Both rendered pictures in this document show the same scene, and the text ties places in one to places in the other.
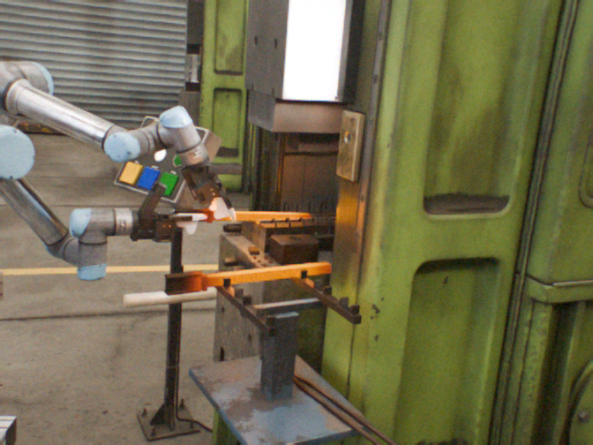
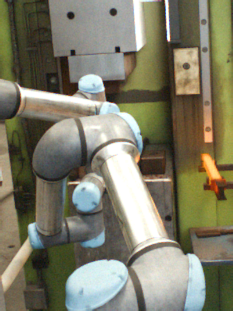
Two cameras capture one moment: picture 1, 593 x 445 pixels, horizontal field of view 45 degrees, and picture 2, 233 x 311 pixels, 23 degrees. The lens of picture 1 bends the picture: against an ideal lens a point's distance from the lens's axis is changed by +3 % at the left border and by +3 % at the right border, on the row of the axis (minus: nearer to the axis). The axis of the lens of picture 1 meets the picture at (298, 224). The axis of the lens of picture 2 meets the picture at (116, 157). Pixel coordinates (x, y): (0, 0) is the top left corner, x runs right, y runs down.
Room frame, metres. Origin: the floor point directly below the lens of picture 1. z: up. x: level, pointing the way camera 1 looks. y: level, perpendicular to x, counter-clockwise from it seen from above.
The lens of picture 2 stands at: (0.85, 1.81, 1.51)
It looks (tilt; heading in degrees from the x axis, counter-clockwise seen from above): 14 degrees down; 304
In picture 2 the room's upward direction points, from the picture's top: 5 degrees counter-clockwise
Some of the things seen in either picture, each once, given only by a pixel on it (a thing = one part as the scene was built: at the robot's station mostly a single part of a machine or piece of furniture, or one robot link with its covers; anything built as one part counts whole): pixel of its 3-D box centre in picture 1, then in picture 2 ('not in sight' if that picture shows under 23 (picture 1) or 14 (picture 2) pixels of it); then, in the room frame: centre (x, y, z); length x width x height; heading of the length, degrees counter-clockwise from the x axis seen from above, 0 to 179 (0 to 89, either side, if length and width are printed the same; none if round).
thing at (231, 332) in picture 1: (318, 311); (130, 212); (2.08, -0.08, 0.69); 0.56 x 0.38 x 0.45; 116
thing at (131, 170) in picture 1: (131, 173); not in sight; (2.47, 0.61, 1.01); 0.07 x 0.05 x 0.07; 51
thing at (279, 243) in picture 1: (294, 249); (154, 162); (1.90, 0.01, 0.95); 0.12 x 0.08 x 0.06; 116
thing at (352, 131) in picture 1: (350, 146); (186, 71); (1.81, -0.12, 1.27); 0.09 x 0.02 x 0.17; 26
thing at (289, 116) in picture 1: (325, 112); (105, 62); (2.13, -0.05, 1.32); 0.42 x 0.20 x 0.10; 116
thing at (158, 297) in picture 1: (188, 295); (18, 261); (2.31, 0.37, 0.62); 0.44 x 0.05 x 0.05; 116
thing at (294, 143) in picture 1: (338, 139); (114, 80); (2.12, -0.10, 1.24); 0.30 x 0.07 x 0.06; 116
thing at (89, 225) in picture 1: (93, 223); (88, 195); (1.81, 0.55, 1.00); 0.11 x 0.08 x 0.09; 116
